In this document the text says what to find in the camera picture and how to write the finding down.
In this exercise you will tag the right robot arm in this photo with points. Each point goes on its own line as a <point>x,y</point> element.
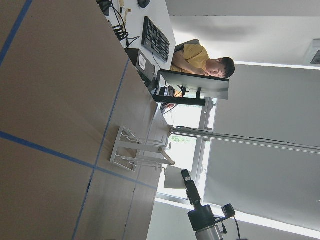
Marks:
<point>201,217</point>

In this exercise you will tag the black keyboard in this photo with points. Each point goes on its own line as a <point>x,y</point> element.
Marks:
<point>154,40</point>

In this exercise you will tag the black computer mouse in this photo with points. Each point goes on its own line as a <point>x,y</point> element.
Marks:
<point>143,3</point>

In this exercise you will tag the white wire cup rack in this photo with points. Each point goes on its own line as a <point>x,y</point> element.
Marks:
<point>130,151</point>

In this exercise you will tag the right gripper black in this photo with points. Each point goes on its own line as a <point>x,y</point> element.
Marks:
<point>191,189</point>

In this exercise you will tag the person in yellow shirt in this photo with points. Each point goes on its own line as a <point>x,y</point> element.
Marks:
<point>194,59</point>

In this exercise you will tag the white plastic cup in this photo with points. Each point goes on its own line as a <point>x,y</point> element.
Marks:
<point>174,178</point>

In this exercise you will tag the aluminium frame post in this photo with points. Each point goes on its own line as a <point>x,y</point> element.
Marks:
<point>255,141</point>

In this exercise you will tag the black box with label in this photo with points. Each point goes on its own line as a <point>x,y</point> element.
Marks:
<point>141,62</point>

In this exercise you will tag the black computer monitor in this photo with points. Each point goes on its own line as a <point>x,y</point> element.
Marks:
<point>197,85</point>

